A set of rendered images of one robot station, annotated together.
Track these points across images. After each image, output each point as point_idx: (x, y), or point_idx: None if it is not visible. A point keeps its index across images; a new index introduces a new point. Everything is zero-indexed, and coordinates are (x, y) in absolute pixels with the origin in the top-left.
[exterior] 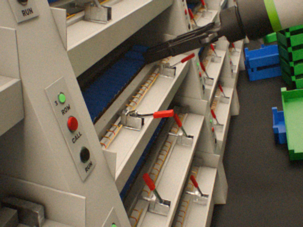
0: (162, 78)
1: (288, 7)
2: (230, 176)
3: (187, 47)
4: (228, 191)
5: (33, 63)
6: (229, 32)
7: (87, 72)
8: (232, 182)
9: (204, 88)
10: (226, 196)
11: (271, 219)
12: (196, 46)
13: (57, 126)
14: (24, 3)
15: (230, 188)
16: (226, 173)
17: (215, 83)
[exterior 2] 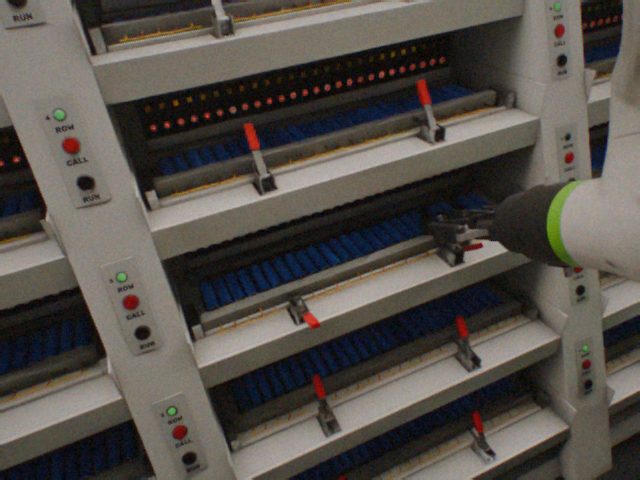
0: (436, 261)
1: (579, 237)
2: (638, 455)
3: (445, 235)
4: (603, 475)
5: (89, 243)
6: (501, 238)
7: (338, 224)
8: (627, 466)
9: (594, 291)
10: (590, 479)
11: None
12: (452, 239)
13: (109, 301)
14: (88, 190)
15: (613, 472)
16: (636, 445)
17: None
